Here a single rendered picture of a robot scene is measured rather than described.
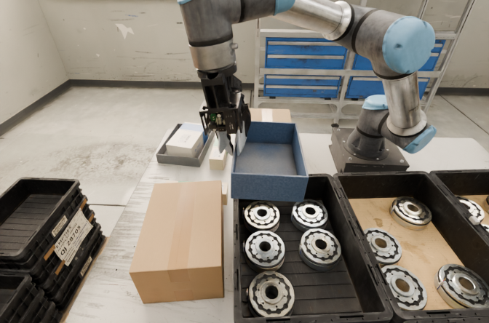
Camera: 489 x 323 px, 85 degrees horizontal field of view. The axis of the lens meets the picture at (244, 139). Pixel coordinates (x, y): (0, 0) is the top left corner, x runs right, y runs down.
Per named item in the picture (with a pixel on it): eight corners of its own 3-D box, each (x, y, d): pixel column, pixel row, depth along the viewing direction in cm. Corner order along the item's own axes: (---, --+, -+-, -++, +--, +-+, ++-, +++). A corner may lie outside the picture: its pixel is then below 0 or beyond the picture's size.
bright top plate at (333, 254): (295, 233, 73) (295, 231, 72) (330, 227, 74) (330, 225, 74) (308, 268, 65) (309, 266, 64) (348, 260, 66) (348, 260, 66)
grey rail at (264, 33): (255, 34, 238) (255, 28, 236) (452, 36, 231) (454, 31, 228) (255, 37, 230) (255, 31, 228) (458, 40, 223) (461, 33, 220)
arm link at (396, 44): (403, 119, 104) (383, -4, 66) (440, 140, 93) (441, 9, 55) (380, 140, 105) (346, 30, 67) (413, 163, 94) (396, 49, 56)
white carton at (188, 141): (187, 136, 138) (184, 121, 133) (209, 140, 136) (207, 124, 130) (169, 160, 122) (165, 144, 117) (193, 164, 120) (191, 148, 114)
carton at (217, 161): (219, 138, 137) (218, 129, 134) (231, 139, 137) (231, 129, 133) (209, 169, 117) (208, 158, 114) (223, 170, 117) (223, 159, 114)
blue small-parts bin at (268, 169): (236, 142, 71) (236, 119, 67) (292, 145, 71) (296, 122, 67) (230, 198, 55) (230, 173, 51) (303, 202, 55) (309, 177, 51)
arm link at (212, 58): (194, 37, 48) (239, 31, 47) (200, 62, 51) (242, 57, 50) (183, 49, 42) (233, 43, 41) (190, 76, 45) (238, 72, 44)
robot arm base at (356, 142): (346, 133, 121) (351, 115, 115) (380, 138, 119) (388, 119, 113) (348, 154, 110) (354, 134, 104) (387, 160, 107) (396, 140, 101)
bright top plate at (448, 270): (430, 263, 65) (431, 262, 65) (472, 265, 65) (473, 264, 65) (455, 308, 57) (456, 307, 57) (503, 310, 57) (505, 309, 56)
